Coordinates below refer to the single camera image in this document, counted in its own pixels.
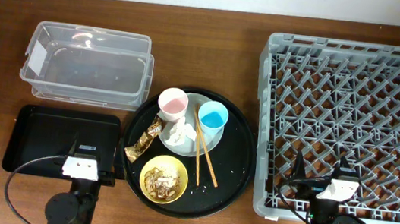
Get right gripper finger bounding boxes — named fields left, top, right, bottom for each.
left=289, top=151, right=307, bottom=181
left=331, top=156, right=359, bottom=181

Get gold snack wrapper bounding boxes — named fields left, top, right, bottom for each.
left=124, top=115, right=165, bottom=162

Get yellow bowl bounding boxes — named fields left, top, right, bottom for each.
left=139, top=155, right=189, bottom=204

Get white napkin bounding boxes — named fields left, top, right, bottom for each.
left=164, top=117, right=197, bottom=147

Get grey plate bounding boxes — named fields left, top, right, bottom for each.
left=159, top=93, right=224, bottom=157

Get pink cup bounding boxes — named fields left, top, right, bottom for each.
left=158, top=87, right=189, bottom=122

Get wooden chopstick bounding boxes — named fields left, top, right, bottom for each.
left=194, top=103, right=202, bottom=187
left=200, top=128, right=219, bottom=188

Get blue cup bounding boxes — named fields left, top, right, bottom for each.
left=198, top=101, right=228, bottom=135

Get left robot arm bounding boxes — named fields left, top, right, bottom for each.
left=45, top=134, right=118, bottom=224

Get grey dishwasher rack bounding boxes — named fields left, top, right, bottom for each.
left=253, top=33, right=400, bottom=224

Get black rectangular tray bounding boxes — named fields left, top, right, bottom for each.
left=2, top=105, right=121, bottom=172

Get food scraps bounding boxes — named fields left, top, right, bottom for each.
left=143, top=167, right=180, bottom=202

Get round black tray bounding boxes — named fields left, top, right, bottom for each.
left=120, top=87, right=257, bottom=219

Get clear plastic bin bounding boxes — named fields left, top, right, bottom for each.
left=20, top=21, right=154, bottom=111

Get black cable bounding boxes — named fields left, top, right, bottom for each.
left=0, top=148, right=68, bottom=224

